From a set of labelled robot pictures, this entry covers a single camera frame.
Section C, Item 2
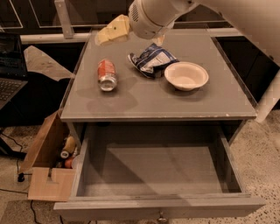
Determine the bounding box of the blue white chip bag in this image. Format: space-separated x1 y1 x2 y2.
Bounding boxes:
128 44 179 79

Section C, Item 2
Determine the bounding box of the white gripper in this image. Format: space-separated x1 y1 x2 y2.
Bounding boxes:
94 0 198 46

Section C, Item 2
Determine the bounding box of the grey cabinet with flat top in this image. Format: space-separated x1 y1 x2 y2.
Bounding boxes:
59 28 259 147

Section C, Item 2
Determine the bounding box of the metal drawer handle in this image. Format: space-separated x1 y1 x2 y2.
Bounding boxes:
157 213 168 224

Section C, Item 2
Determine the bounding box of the brown cardboard box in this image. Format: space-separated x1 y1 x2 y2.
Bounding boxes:
19 112 75 202

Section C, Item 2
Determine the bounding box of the white paper bowl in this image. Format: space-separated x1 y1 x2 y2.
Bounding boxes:
164 62 209 91

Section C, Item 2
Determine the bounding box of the brown cardboard sheet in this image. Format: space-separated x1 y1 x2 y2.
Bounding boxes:
24 45 74 81

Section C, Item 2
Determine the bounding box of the yellow bottle in box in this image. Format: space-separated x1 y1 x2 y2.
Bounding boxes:
60 136 76 159

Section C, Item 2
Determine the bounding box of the orange item in box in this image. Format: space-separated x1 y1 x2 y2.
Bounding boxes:
64 157 74 169

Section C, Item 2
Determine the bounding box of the open grey top drawer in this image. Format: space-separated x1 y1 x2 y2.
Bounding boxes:
54 123 265 221

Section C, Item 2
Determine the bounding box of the grey metal railing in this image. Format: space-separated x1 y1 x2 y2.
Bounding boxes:
0 0 280 46

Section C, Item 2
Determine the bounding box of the orange coke can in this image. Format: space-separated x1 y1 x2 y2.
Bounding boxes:
97 59 117 92

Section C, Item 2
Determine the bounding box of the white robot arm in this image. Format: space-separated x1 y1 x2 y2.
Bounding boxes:
95 0 280 65

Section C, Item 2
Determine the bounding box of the black cable on floor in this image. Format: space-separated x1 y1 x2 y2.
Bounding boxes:
0 132 40 224

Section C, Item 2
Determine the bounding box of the black laptop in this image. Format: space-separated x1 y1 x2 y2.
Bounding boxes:
0 32 28 109

